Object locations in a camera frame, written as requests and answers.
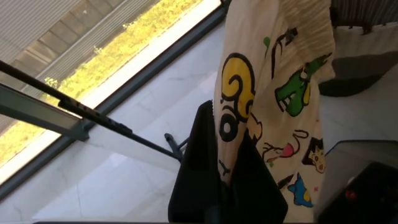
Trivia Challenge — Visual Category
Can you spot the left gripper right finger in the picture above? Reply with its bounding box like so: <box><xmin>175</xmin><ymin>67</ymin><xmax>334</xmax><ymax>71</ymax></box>
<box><xmin>228</xmin><ymin>129</ymin><xmax>289</xmax><ymax>223</ymax></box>

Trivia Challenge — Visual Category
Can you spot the cream printed garment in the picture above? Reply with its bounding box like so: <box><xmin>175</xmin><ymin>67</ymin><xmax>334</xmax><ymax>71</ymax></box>
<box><xmin>213</xmin><ymin>0</ymin><xmax>336</xmax><ymax>223</ymax></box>

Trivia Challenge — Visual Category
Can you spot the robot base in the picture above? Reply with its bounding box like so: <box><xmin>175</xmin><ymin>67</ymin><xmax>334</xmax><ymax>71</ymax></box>
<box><xmin>313</xmin><ymin>139</ymin><xmax>398</xmax><ymax>224</ymax></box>

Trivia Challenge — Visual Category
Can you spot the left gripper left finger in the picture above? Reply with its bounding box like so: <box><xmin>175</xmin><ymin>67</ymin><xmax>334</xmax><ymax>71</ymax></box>
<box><xmin>167</xmin><ymin>100</ymin><xmax>224</xmax><ymax>223</ymax></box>

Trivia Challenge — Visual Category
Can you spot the window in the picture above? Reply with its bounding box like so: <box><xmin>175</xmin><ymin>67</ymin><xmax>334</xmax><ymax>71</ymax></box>
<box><xmin>0</xmin><ymin>0</ymin><xmax>231</xmax><ymax>200</ymax></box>

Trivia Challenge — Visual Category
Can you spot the black clothes rack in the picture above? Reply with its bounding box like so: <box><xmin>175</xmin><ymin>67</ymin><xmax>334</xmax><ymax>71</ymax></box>
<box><xmin>0</xmin><ymin>59</ymin><xmax>190</xmax><ymax>162</ymax></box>

